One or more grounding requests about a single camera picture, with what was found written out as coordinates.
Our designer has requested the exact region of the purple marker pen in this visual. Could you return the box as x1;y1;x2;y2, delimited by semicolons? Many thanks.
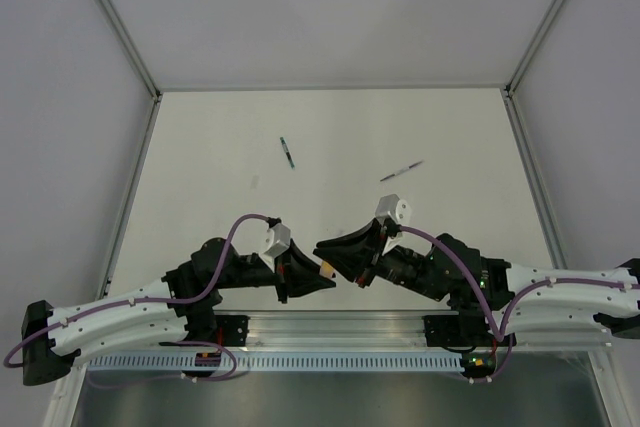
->
379;160;424;183

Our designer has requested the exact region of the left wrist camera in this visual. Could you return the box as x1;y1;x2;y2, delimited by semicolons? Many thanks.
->
259;223;291;270

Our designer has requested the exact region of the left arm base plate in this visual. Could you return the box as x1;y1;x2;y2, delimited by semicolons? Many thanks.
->
199;314;250;347

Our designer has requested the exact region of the white slotted cable duct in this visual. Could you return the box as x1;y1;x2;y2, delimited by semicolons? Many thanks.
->
88;349;463;373

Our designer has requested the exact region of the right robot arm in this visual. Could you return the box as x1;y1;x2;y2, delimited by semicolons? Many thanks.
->
314;219;639;345

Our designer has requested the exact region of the pink highlighter pen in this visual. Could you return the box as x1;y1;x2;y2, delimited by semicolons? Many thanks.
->
319;262;336;279

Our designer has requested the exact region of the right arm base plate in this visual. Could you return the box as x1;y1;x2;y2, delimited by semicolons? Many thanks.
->
422;314;509;349

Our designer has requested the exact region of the green pen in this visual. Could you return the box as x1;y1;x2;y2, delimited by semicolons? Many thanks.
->
280;137;296;170

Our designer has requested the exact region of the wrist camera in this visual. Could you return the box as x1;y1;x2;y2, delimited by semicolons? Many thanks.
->
374;194;412;225
259;223;291;270

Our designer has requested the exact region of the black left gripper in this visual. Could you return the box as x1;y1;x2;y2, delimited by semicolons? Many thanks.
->
217;237;337;303

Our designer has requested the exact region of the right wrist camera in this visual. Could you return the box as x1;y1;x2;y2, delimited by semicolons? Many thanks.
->
374;194;412;225

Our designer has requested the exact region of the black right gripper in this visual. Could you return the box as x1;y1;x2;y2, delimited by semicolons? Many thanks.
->
312;218;445;302

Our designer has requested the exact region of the aluminium frame rail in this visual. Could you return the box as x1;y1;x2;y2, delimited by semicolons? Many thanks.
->
69;310;614;353

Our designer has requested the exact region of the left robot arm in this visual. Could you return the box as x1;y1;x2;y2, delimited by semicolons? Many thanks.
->
18;238;336;386

